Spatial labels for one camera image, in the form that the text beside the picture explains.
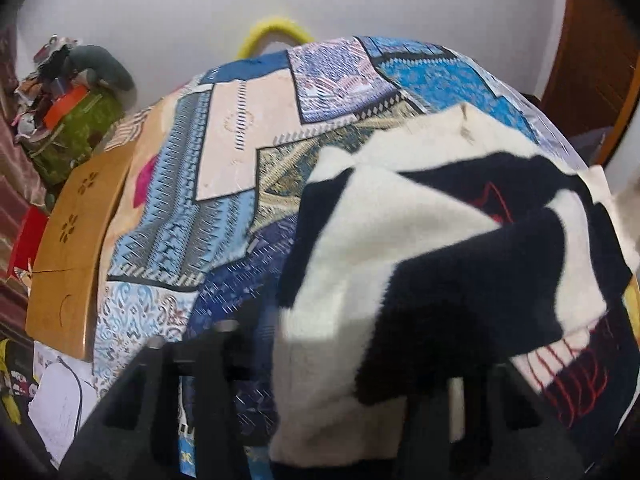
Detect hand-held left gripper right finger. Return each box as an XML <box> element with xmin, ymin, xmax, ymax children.
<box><xmin>400</xmin><ymin>360</ymin><xmax>586</xmax><ymax>480</ymax></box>

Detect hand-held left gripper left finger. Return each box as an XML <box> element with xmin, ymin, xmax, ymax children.
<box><xmin>60</xmin><ymin>321</ymin><xmax>275</xmax><ymax>480</ymax></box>

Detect black and cream striped sweater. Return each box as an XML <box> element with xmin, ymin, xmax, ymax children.
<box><xmin>270</xmin><ymin>102</ymin><xmax>638</xmax><ymax>463</ymax></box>

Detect pile of clothes and sundries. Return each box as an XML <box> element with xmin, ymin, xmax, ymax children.
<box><xmin>12</xmin><ymin>34</ymin><xmax>81</xmax><ymax>141</ymax></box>

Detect blue patchwork bedspread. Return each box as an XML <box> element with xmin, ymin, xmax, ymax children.
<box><xmin>92</xmin><ymin>35</ymin><xmax>640</xmax><ymax>480</ymax></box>

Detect white paper sheets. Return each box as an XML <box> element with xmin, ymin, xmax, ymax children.
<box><xmin>27</xmin><ymin>340</ymin><xmax>101</xmax><ymax>466</ymax></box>

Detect bamboo board with flower cutouts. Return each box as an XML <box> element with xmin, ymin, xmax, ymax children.
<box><xmin>25</xmin><ymin>147</ymin><xmax>138</xmax><ymax>361</ymax></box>

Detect yellow and black printed bag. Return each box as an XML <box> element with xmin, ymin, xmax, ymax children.
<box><xmin>0</xmin><ymin>340</ymin><xmax>36</xmax><ymax>426</ymax></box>

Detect red box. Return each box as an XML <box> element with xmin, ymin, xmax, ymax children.
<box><xmin>7</xmin><ymin>205</ymin><xmax>51</xmax><ymax>281</ymax></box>

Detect brown striped curtain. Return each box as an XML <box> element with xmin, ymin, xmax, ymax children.
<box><xmin>0</xmin><ymin>25</ymin><xmax>51</xmax><ymax>321</ymax></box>

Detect green patterned storage bag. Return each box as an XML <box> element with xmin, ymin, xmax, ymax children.
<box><xmin>27</xmin><ymin>87</ymin><xmax>123</xmax><ymax>186</ymax></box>

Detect white sliding wardrobe door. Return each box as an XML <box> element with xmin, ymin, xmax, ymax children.
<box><xmin>605</xmin><ymin>150</ymin><xmax>640</xmax><ymax>241</ymax></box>

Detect grey storage box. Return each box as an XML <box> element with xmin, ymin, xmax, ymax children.
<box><xmin>570</xmin><ymin>130</ymin><xmax>608</xmax><ymax>166</ymax></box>

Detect orange box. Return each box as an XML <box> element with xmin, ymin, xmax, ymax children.
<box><xmin>42</xmin><ymin>85</ymin><xmax>91</xmax><ymax>128</ymax></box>

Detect grey plush toy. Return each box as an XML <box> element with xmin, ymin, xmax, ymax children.
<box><xmin>67</xmin><ymin>45</ymin><xmax>136</xmax><ymax>91</ymax></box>

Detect yellow foam tube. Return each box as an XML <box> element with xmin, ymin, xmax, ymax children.
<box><xmin>236</xmin><ymin>17</ymin><xmax>316</xmax><ymax>60</ymax></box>

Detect brown wooden door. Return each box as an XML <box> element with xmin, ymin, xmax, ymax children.
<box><xmin>540</xmin><ymin>0</ymin><xmax>636</xmax><ymax>126</ymax></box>

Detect thin black cable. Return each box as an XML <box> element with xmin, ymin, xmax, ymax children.
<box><xmin>57</xmin><ymin>357</ymin><xmax>83</xmax><ymax>436</ymax></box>

